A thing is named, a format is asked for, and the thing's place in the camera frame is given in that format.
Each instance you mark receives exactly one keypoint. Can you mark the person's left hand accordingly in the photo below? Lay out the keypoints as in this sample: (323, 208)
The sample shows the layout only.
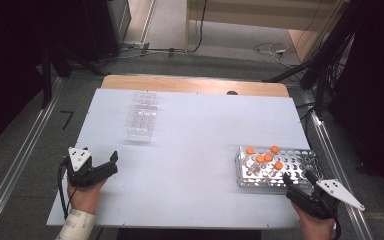
(86, 196)

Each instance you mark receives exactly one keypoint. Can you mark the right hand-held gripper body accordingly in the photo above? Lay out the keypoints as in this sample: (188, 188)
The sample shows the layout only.
(310, 201)

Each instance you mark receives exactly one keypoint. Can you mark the person's right hand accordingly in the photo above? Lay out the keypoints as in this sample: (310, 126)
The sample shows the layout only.
(315, 226)

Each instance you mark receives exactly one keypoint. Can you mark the clear acrylic tube rack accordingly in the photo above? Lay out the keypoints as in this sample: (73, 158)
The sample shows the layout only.
(140, 120)

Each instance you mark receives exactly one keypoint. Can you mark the light wooden furniture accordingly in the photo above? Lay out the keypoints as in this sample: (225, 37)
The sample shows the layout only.
(246, 13)

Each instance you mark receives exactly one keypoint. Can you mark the perforated metal tube rack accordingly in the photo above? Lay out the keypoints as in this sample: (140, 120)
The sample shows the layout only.
(296, 163)

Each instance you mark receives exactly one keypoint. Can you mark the wooden table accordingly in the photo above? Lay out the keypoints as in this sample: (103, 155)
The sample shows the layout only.
(180, 83)

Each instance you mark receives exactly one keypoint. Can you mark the white board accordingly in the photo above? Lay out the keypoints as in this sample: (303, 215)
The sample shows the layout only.
(193, 150)

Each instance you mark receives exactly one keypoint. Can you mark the black metal stand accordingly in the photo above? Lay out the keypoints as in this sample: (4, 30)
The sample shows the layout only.
(46, 80)

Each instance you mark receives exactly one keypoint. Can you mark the black cabinet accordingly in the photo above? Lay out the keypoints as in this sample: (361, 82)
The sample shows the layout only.
(106, 30)

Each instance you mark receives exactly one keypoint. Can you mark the metal floor rail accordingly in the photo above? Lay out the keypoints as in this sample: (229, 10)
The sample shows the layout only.
(333, 156)
(16, 160)

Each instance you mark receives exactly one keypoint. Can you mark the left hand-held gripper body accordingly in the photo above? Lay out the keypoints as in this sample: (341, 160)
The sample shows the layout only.
(80, 176)

